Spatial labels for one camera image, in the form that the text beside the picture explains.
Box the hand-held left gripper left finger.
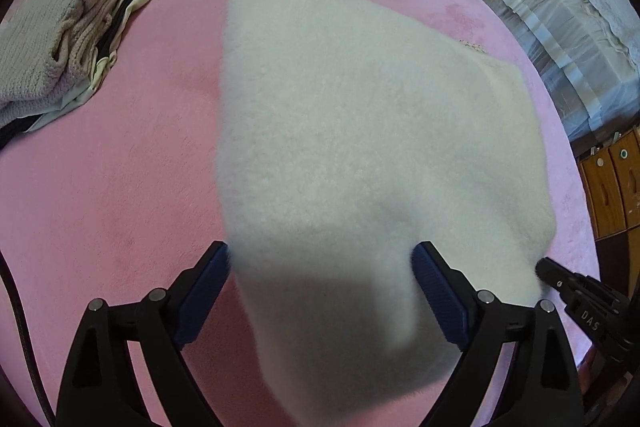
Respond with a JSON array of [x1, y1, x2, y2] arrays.
[[55, 241, 231, 427]]

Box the white fluffy sweater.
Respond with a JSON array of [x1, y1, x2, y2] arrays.
[[215, 0, 558, 427]]

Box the wooden drawer cabinet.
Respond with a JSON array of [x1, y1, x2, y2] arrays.
[[574, 126, 640, 239]]

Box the pink plush bed blanket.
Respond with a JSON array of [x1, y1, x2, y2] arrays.
[[0, 0, 601, 427]]

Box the black cable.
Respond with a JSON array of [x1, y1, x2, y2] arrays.
[[0, 252, 57, 427]]

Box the stack of folded clothes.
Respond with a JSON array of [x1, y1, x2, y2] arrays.
[[0, 0, 151, 118]]

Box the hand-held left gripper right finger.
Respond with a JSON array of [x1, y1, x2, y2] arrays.
[[411, 241, 586, 427]]

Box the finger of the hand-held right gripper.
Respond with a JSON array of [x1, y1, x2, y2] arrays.
[[534, 257, 581, 304]]

